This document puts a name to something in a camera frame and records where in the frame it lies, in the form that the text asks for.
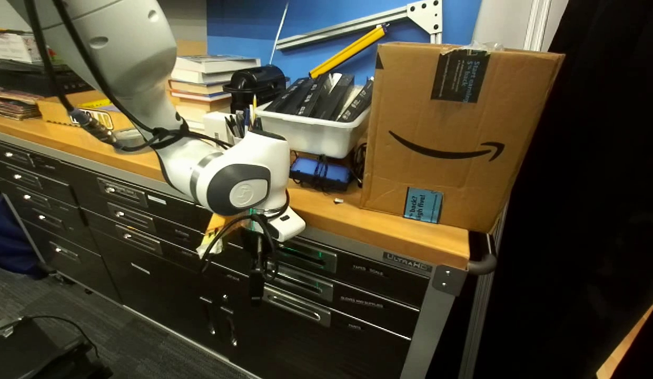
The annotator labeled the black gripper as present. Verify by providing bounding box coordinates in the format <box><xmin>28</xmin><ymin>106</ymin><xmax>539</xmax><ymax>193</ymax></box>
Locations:
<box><xmin>242</xmin><ymin>227</ymin><xmax>275</xmax><ymax>302</ymax></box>

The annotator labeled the black drawer cabinet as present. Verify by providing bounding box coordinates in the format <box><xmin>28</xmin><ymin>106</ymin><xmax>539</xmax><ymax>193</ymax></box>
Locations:
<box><xmin>0</xmin><ymin>135</ymin><xmax>441</xmax><ymax>379</ymax></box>

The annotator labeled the dark blue plastic case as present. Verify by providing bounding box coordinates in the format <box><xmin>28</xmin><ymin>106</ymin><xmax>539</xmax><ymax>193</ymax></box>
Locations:
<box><xmin>291</xmin><ymin>154</ymin><xmax>327</xmax><ymax>187</ymax></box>
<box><xmin>321</xmin><ymin>159</ymin><xmax>354</xmax><ymax>191</ymax></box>

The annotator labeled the white plastic bin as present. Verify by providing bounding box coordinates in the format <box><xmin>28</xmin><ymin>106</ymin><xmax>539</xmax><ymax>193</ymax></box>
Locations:
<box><xmin>254</xmin><ymin>96</ymin><xmax>376</xmax><ymax>159</ymax></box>

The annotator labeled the grey metal bench leg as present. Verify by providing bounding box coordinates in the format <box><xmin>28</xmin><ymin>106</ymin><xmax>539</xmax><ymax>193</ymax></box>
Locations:
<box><xmin>399</xmin><ymin>263</ymin><xmax>472</xmax><ymax>379</ymax></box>

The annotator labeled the black flat device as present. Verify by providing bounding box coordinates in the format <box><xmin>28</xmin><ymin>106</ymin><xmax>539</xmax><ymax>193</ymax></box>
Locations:
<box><xmin>307</xmin><ymin>71</ymin><xmax>358</xmax><ymax>119</ymax></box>
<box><xmin>338</xmin><ymin>76</ymin><xmax>378</xmax><ymax>121</ymax></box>
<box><xmin>268</xmin><ymin>73</ymin><xmax>323</xmax><ymax>115</ymax></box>

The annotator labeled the stack of books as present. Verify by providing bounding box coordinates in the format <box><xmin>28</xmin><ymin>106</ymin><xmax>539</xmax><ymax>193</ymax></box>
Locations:
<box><xmin>166</xmin><ymin>73</ymin><xmax>234</xmax><ymax>104</ymax></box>

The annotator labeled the white book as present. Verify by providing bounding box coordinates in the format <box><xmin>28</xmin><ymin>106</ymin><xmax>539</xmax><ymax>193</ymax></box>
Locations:
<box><xmin>171</xmin><ymin>54</ymin><xmax>264</xmax><ymax>79</ymax></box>

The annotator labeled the black bag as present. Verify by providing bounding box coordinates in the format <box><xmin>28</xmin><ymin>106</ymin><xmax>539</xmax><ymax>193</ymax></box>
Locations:
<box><xmin>0</xmin><ymin>313</ymin><xmax>117</xmax><ymax>379</ymax></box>

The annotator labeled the yellow bar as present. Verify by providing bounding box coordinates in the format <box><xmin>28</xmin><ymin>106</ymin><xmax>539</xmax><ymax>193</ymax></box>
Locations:
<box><xmin>307</xmin><ymin>22</ymin><xmax>391</xmax><ymax>79</ymax></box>

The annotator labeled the dark blue chair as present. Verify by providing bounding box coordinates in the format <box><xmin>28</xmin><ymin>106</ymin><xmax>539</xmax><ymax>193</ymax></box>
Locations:
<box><xmin>0</xmin><ymin>191</ymin><xmax>45</xmax><ymax>279</ymax></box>

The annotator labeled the brown cardboard shipping box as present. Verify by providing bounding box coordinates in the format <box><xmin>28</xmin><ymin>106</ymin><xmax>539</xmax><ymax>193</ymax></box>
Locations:
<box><xmin>358</xmin><ymin>39</ymin><xmax>567</xmax><ymax>236</ymax></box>

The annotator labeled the black curtain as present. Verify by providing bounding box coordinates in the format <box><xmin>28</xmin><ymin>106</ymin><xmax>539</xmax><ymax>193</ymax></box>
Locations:
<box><xmin>472</xmin><ymin>0</ymin><xmax>653</xmax><ymax>379</ymax></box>

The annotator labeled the stack of papers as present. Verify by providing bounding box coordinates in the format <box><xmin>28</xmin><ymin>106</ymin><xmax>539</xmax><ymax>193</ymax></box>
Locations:
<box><xmin>0</xmin><ymin>26</ymin><xmax>61</xmax><ymax>71</ymax></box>

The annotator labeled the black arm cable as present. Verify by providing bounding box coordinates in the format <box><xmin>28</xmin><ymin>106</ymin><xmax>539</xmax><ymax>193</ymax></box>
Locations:
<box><xmin>22</xmin><ymin>0</ymin><xmax>282</xmax><ymax>296</ymax></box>

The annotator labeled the black camera device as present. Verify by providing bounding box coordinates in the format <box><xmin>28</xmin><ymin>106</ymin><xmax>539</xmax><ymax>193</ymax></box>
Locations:
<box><xmin>223</xmin><ymin>63</ymin><xmax>291</xmax><ymax>113</ymax></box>

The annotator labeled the blue wall board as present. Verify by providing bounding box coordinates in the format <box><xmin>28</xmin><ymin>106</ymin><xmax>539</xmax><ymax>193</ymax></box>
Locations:
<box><xmin>205</xmin><ymin>0</ymin><xmax>483</xmax><ymax>91</ymax></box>

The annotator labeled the perforated silver metal rail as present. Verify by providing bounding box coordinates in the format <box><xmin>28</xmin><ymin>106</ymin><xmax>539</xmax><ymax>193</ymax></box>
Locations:
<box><xmin>272</xmin><ymin>0</ymin><xmax>444</xmax><ymax>53</ymax></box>

